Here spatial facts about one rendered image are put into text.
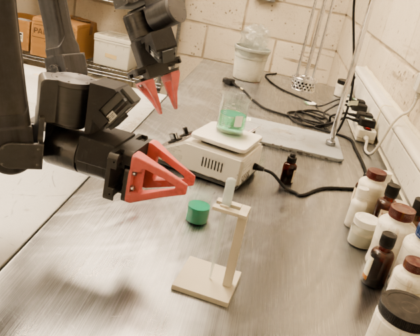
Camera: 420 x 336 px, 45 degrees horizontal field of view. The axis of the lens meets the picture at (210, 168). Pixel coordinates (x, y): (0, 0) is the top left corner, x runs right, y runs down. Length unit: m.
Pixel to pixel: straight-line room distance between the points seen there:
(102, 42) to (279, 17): 1.11
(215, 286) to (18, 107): 0.35
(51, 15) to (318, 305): 0.82
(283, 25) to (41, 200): 2.67
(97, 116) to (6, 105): 0.11
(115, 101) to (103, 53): 2.62
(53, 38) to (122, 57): 2.05
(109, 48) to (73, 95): 2.58
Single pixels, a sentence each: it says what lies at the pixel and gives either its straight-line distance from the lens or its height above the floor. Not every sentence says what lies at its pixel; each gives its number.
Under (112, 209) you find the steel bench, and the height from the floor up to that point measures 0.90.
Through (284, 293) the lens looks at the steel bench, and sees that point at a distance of 0.75.
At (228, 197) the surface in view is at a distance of 0.65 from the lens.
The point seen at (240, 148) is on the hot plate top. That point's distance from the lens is 0.99.
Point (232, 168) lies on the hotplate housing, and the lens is 0.99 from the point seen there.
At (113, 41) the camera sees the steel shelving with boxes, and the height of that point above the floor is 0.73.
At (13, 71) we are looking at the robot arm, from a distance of 0.66.
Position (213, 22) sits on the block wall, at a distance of 3.40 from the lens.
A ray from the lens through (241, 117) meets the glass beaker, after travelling 1.03.
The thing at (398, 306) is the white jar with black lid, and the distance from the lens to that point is 0.68.
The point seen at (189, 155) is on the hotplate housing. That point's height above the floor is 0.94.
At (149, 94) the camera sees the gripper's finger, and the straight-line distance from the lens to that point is 1.06.
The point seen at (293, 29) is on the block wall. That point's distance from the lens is 3.37.
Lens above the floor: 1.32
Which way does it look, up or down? 23 degrees down
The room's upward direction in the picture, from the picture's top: 11 degrees clockwise
